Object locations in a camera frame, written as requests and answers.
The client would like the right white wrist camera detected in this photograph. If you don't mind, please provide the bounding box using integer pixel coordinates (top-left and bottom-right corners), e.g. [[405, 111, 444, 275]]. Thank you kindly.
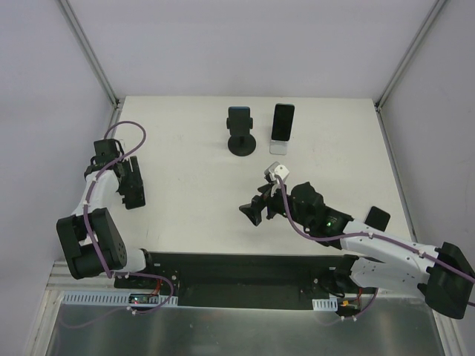
[[264, 162, 289, 197]]

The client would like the white cable duct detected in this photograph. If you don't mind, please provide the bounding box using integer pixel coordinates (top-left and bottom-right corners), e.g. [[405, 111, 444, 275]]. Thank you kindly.
[[62, 291, 178, 308], [312, 296, 361, 312]]

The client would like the teal-edged black phone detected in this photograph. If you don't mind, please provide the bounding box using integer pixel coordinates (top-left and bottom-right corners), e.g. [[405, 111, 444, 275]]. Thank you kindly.
[[271, 103, 295, 142]]

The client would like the silver folding phone stand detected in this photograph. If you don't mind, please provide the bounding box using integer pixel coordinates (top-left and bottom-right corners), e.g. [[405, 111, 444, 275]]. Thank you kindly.
[[269, 139, 289, 156]]

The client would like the right aluminium frame post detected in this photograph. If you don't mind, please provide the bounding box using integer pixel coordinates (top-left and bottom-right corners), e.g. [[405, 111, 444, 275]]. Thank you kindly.
[[373, 0, 452, 112]]

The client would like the left white cable duct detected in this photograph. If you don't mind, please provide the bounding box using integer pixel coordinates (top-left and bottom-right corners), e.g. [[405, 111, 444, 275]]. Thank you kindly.
[[62, 291, 178, 308]]

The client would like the left aluminium frame post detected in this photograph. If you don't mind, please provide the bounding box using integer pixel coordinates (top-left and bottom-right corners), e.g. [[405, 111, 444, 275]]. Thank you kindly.
[[55, 0, 122, 108]]

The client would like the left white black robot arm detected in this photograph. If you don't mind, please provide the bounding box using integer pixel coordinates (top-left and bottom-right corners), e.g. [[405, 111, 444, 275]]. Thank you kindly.
[[56, 139, 157, 289]]

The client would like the blue-edged black phone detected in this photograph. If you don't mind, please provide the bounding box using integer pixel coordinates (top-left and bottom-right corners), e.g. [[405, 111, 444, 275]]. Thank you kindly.
[[226, 107, 252, 136]]

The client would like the white-edged black phone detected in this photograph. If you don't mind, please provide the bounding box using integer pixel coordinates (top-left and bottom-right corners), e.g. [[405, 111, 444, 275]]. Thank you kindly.
[[364, 206, 391, 231]]

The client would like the black clamp phone stand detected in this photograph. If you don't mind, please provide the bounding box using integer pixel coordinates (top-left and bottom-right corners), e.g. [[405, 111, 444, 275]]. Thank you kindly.
[[224, 111, 258, 158]]

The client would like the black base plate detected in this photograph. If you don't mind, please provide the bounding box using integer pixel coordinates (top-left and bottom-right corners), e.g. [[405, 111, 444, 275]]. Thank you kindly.
[[113, 252, 413, 309]]

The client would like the aluminium frame post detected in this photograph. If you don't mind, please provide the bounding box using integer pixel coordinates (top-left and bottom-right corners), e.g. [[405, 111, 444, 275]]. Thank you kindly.
[[55, 0, 122, 108], [373, 0, 452, 112]]

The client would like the right white cable duct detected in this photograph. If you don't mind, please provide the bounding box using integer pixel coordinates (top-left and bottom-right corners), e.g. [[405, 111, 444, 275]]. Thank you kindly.
[[312, 296, 361, 312]]

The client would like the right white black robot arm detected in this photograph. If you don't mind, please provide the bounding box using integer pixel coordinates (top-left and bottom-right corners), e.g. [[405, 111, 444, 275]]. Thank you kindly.
[[239, 182, 474, 320]]

